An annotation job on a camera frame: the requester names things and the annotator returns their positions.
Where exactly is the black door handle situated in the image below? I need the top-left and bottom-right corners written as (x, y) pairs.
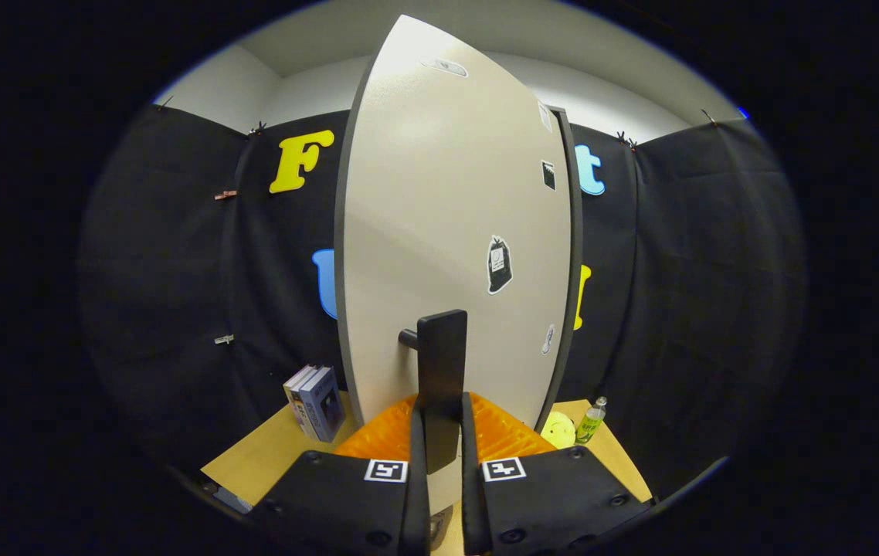
top-left (399, 309), bottom-right (468, 475)

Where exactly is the black backdrop cloth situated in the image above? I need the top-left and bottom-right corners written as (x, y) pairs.
top-left (78, 104), bottom-right (807, 503)

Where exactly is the yellow plush toy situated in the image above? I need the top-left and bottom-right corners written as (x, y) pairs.
top-left (540, 411), bottom-right (577, 450)

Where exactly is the white book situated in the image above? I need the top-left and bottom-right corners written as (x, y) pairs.
top-left (283, 364), bottom-right (317, 437)

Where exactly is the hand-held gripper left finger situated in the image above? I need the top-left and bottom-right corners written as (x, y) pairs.
top-left (249, 394), bottom-right (433, 556)

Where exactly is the green drink bottle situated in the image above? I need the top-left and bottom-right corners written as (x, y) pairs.
top-left (575, 396), bottom-right (609, 445)

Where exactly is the blue book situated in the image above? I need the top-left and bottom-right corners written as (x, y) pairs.
top-left (297, 367), bottom-right (346, 442)

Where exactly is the grey shoe cabinet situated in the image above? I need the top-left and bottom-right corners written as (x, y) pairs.
top-left (536, 107), bottom-right (584, 433)

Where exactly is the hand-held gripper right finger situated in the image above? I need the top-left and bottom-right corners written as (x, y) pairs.
top-left (460, 392), bottom-right (653, 556)

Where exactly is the beige shoe cabinet door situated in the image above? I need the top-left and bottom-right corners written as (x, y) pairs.
top-left (334, 14), bottom-right (573, 510)

